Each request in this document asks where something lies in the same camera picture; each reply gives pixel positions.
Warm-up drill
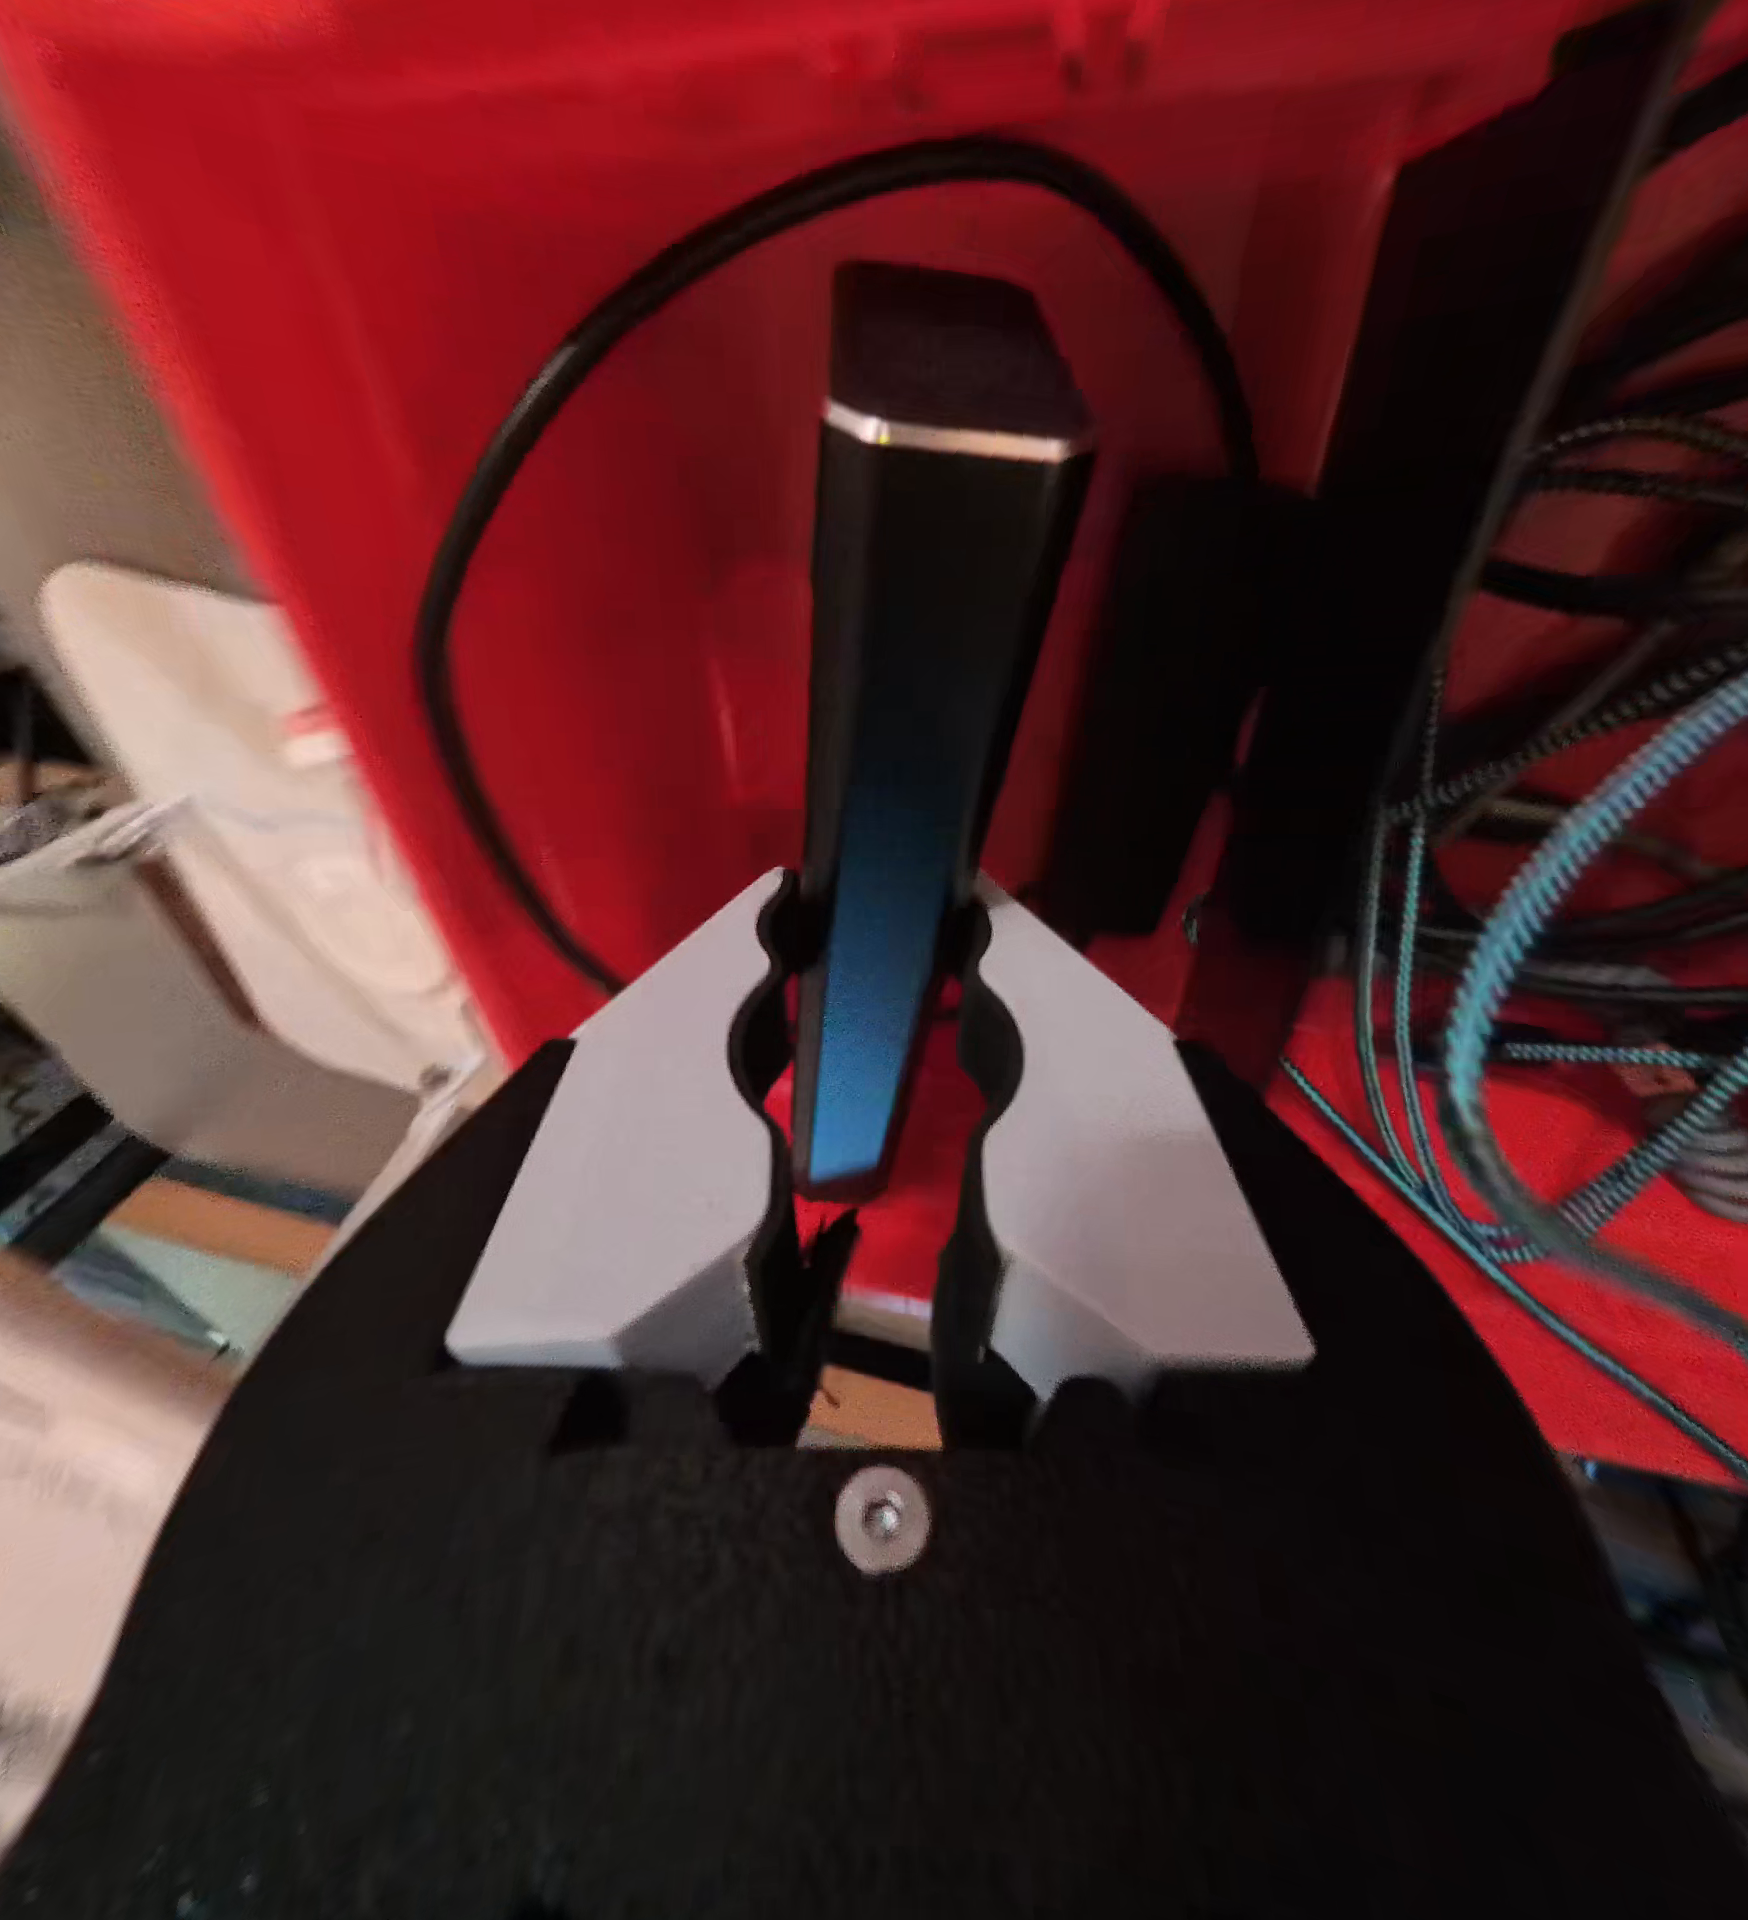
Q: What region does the black usb hub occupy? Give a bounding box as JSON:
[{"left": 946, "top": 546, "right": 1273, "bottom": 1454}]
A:
[{"left": 786, "top": 263, "right": 1102, "bottom": 1202}]

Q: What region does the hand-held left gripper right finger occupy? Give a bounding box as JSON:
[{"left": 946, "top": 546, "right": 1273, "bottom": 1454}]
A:
[{"left": 948, "top": 877, "right": 1317, "bottom": 1379}]

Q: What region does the teal braided cable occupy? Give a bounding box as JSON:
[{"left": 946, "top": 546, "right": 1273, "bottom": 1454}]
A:
[{"left": 1276, "top": 626, "right": 1748, "bottom": 1549}]

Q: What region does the red plastic bin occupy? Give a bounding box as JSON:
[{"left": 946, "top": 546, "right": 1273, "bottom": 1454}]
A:
[{"left": 0, "top": 0, "right": 1748, "bottom": 1505}]

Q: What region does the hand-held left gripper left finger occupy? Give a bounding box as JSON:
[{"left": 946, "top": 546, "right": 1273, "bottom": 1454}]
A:
[{"left": 444, "top": 866, "right": 820, "bottom": 1379}]

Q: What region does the black bin divider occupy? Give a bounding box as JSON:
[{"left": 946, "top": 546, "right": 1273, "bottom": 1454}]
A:
[{"left": 1231, "top": 0, "right": 1704, "bottom": 965}]

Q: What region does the black adapter with cable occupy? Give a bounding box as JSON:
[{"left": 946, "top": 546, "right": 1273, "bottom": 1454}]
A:
[{"left": 413, "top": 138, "right": 1260, "bottom": 1002}]

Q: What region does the grey usb cable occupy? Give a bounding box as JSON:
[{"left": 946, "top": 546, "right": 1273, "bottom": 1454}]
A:
[{"left": 1565, "top": 1106, "right": 1748, "bottom": 1221}]

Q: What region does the poster sign on wooden board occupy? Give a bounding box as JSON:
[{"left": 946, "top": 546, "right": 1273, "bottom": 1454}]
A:
[{"left": 0, "top": 1201, "right": 242, "bottom": 1850}]

